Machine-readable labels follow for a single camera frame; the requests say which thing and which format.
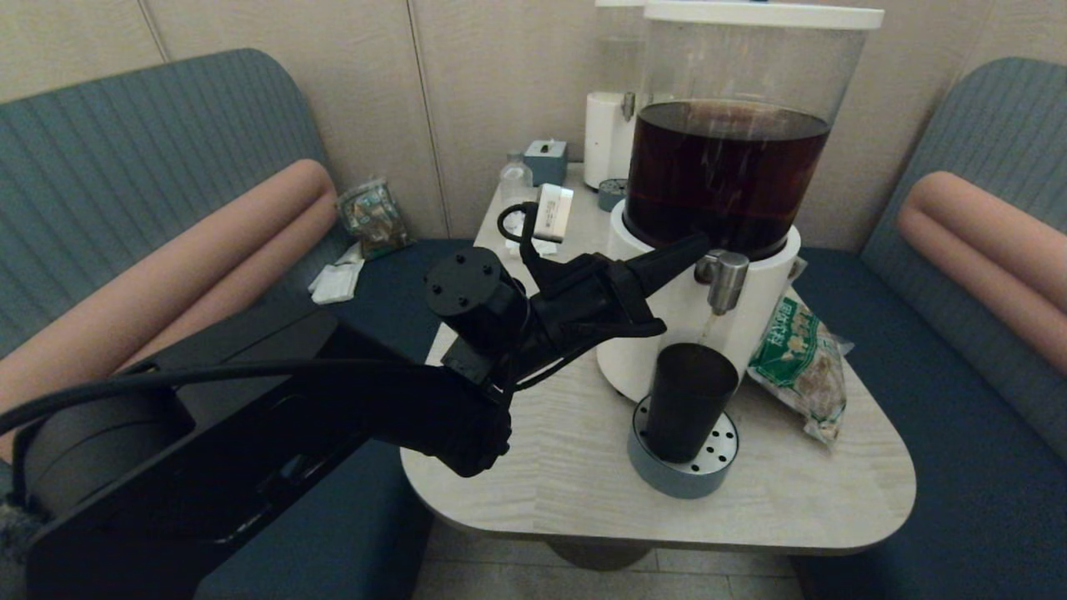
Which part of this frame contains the metal dispenser tap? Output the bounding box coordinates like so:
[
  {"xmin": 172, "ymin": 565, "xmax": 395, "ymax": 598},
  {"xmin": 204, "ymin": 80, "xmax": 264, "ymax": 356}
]
[{"xmin": 695, "ymin": 248, "xmax": 749, "ymax": 316}]

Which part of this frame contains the dark plastic cup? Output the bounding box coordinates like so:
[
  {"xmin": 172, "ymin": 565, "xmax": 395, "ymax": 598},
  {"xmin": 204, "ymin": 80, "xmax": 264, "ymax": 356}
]
[{"xmin": 644, "ymin": 342, "xmax": 740, "ymax": 464}]

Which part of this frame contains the crumpled white tissue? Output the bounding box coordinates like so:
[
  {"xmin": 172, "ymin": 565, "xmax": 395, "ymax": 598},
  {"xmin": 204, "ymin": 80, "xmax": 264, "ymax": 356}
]
[{"xmin": 504, "ymin": 223, "xmax": 558, "ymax": 259}]

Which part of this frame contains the large tea dispenser white base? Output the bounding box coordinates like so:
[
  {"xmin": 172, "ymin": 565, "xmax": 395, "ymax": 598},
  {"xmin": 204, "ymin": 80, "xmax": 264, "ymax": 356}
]
[{"xmin": 596, "ymin": 0, "xmax": 887, "ymax": 407}]

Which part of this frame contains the small white drink dispenser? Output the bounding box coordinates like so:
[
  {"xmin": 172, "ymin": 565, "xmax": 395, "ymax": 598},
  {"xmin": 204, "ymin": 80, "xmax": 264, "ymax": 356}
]
[{"xmin": 583, "ymin": 0, "xmax": 651, "ymax": 191}]

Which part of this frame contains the clear plastic bottle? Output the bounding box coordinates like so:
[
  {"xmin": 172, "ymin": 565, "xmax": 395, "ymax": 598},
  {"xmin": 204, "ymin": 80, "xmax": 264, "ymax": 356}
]
[{"xmin": 499, "ymin": 150, "xmax": 535, "ymax": 230}]

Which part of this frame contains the grey-blue tissue box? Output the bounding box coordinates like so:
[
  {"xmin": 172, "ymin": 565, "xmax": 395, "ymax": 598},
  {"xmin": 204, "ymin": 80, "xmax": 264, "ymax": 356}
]
[{"xmin": 523, "ymin": 139, "xmax": 569, "ymax": 188}]

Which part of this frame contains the green printed grain tea bag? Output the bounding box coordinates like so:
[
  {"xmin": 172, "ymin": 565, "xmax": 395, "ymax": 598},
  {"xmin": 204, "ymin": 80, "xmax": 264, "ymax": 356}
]
[{"xmin": 747, "ymin": 258, "xmax": 853, "ymax": 447}]

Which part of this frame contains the grey-blue perforated drip tray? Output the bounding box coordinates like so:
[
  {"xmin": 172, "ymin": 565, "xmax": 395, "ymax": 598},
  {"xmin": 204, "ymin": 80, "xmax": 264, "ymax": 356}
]
[{"xmin": 627, "ymin": 392, "xmax": 740, "ymax": 500}]

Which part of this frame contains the dark printed snack bag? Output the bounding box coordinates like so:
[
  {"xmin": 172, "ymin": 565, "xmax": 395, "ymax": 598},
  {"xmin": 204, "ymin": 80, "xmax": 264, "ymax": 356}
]
[{"xmin": 335, "ymin": 177, "xmax": 415, "ymax": 259}]

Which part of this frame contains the white napkin packet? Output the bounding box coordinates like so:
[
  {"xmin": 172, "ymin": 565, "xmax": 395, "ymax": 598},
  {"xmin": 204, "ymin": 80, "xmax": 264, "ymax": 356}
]
[{"xmin": 307, "ymin": 242, "xmax": 366, "ymax": 305}]

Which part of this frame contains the pink bolster cushion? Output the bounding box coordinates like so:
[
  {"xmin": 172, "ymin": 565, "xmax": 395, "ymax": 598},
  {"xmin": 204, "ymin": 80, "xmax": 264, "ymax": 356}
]
[
  {"xmin": 896, "ymin": 172, "xmax": 1067, "ymax": 376},
  {"xmin": 0, "ymin": 158, "xmax": 338, "ymax": 459}
]

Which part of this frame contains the teal upholstered bench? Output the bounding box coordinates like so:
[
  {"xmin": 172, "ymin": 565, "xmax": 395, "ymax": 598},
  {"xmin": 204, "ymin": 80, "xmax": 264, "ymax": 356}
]
[
  {"xmin": 0, "ymin": 47, "xmax": 476, "ymax": 600},
  {"xmin": 788, "ymin": 57, "xmax": 1067, "ymax": 600}
]

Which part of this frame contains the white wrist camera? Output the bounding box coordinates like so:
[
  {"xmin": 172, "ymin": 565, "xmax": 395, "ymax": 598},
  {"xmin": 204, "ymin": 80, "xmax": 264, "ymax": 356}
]
[{"xmin": 536, "ymin": 184, "xmax": 574, "ymax": 244}]

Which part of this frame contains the black camera cable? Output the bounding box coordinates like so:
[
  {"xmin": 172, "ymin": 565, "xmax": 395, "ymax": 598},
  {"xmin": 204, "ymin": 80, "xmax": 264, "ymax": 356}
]
[{"xmin": 498, "ymin": 202, "xmax": 541, "ymax": 251}]

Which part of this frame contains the gold table pedestal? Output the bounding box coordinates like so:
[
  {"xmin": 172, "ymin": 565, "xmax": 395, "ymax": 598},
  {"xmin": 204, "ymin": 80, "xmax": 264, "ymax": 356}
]
[{"xmin": 546, "ymin": 542, "xmax": 653, "ymax": 573}]

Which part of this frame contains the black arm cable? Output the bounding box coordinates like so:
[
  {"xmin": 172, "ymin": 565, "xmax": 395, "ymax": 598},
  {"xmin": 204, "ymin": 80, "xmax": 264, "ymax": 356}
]
[{"xmin": 0, "ymin": 358, "xmax": 418, "ymax": 434}]

